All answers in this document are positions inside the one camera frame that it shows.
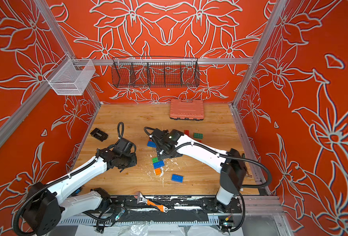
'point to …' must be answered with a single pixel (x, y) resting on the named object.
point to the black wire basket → (155, 72)
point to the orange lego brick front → (158, 171)
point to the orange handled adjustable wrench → (141, 199)
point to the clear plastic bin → (71, 76)
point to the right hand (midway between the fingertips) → (165, 153)
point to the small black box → (98, 134)
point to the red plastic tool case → (189, 109)
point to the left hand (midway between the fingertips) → (137, 160)
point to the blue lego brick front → (176, 178)
